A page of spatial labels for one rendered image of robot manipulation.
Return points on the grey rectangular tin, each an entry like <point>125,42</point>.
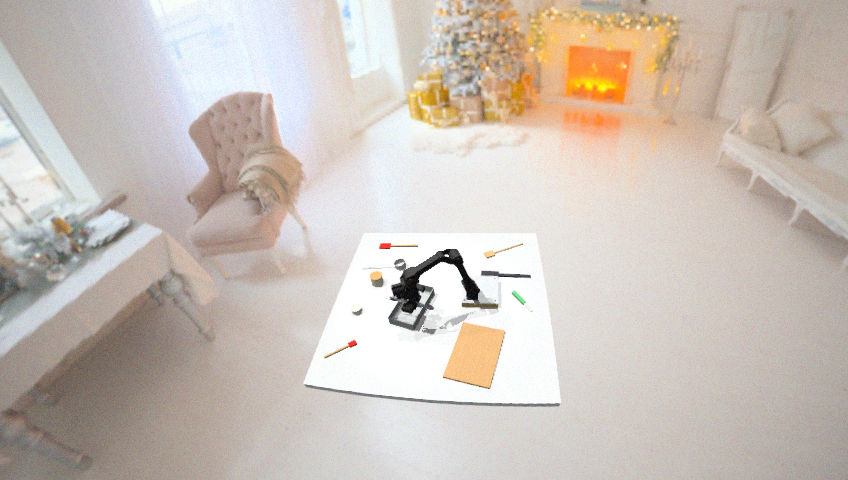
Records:
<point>410,321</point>

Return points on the tan wooden spoon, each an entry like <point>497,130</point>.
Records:
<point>490,254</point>

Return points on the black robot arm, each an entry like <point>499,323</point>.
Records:
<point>410,276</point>

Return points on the grey cylindrical container with tan lid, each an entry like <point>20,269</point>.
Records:
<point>376,279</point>

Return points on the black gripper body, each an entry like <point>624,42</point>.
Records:
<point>409,306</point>

